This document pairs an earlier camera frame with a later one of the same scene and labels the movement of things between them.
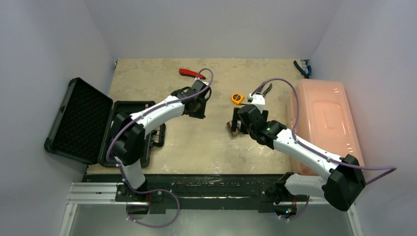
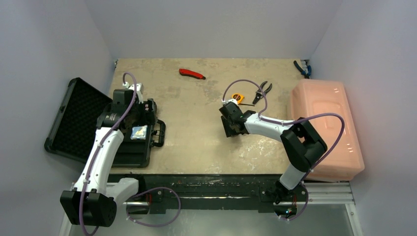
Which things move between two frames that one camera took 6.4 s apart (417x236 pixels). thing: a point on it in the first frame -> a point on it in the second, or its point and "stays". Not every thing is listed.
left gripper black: x=200 y=114 -> x=148 y=118
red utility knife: x=187 y=72 stays
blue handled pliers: x=306 y=75 stays
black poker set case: x=81 y=128 stays
